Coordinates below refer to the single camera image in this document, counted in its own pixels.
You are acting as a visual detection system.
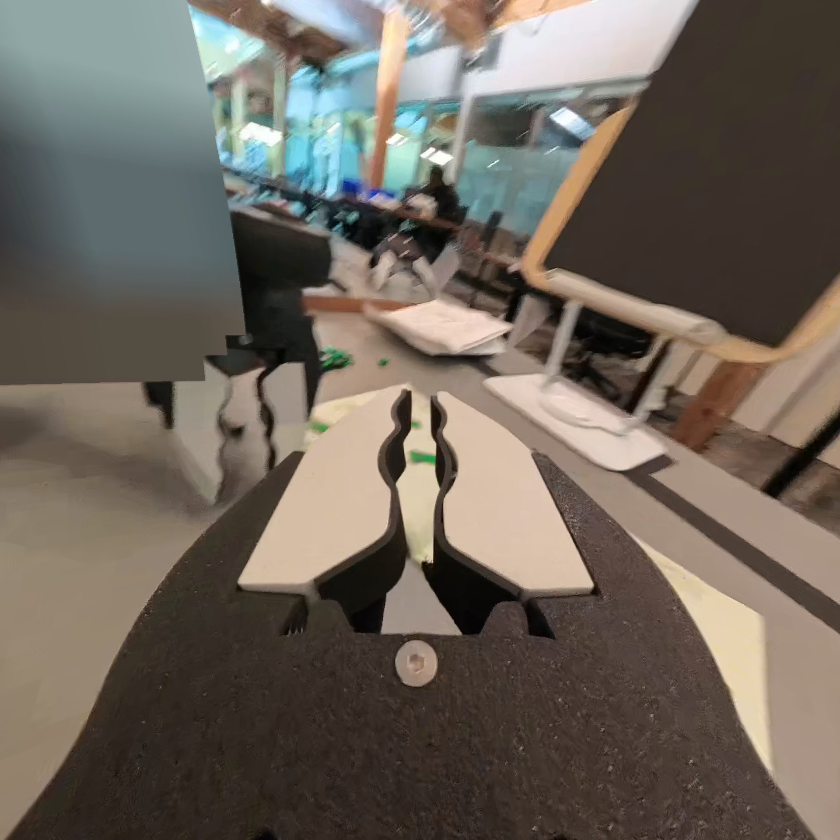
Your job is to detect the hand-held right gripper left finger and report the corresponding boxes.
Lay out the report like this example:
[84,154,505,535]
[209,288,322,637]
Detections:
[238,387,413,633]

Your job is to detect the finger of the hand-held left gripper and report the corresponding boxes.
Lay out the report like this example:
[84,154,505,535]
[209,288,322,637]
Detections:
[172,379,232,505]
[261,366,322,473]

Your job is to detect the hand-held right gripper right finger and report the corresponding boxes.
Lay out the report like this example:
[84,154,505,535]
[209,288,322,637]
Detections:
[425,391,597,635]

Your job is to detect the pile of small green bricks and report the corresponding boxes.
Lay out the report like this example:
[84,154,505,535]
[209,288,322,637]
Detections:
[318,348,392,373]

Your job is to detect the brown wooden board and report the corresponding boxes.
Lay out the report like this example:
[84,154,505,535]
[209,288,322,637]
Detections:
[302,294,395,315]

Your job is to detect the building instruction booklet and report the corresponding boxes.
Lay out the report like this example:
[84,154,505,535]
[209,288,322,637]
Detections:
[308,392,774,770]

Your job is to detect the white paper bag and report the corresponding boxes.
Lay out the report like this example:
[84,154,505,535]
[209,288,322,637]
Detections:
[364,298,514,359]

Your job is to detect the black pole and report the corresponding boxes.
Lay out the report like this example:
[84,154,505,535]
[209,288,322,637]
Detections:
[761,387,840,501]

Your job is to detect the orange wooden post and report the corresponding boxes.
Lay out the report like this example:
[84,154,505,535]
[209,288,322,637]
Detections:
[366,10,412,193]

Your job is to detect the brown wooden post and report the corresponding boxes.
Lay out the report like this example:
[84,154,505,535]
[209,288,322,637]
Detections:
[672,360,767,452]

